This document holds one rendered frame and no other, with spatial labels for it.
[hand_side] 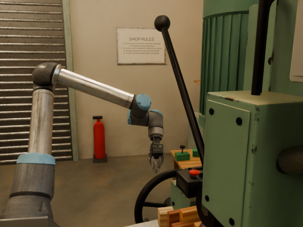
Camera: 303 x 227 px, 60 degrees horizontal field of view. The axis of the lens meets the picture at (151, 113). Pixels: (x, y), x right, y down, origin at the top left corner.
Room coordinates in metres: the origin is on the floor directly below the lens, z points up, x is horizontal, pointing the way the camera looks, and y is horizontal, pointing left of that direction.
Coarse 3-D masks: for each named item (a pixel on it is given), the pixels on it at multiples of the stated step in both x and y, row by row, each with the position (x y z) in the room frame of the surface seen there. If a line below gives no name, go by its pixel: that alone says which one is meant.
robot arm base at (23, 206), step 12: (24, 192) 0.89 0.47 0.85; (36, 192) 0.90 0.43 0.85; (12, 204) 0.85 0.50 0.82; (24, 204) 0.85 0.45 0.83; (36, 204) 0.86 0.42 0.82; (48, 204) 0.91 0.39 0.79; (0, 216) 0.83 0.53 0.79; (12, 216) 0.81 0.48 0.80; (24, 216) 0.81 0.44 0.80; (36, 216) 0.83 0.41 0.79; (48, 216) 0.87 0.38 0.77
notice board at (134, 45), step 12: (120, 36) 3.42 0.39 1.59; (132, 36) 3.45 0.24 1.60; (144, 36) 3.48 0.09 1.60; (156, 36) 3.51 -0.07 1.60; (120, 48) 3.42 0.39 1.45; (132, 48) 3.45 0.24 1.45; (144, 48) 3.48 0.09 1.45; (156, 48) 3.51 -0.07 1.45; (120, 60) 3.42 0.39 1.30; (132, 60) 3.45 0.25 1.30; (144, 60) 3.48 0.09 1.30; (156, 60) 3.51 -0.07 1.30
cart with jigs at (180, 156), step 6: (174, 150) 2.21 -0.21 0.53; (180, 150) 2.21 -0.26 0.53; (186, 150) 2.21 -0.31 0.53; (192, 150) 2.21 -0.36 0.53; (174, 156) 2.03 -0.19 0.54; (180, 156) 1.98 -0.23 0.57; (186, 156) 1.99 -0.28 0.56; (192, 156) 2.07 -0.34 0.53; (198, 156) 2.06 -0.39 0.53; (174, 162) 2.16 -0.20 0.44; (180, 162) 1.95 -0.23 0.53; (186, 162) 1.95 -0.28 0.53; (192, 162) 1.95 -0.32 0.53; (198, 162) 1.95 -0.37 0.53; (174, 168) 2.16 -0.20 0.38; (180, 168) 1.87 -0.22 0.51
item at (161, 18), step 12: (156, 24) 0.58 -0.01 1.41; (168, 24) 0.58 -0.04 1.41; (168, 36) 0.56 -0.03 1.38; (168, 48) 0.54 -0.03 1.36; (180, 72) 0.51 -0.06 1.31; (180, 84) 0.49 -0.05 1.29; (192, 108) 0.46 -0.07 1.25; (192, 120) 0.44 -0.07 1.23; (192, 132) 0.43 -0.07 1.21; (204, 216) 0.35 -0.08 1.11
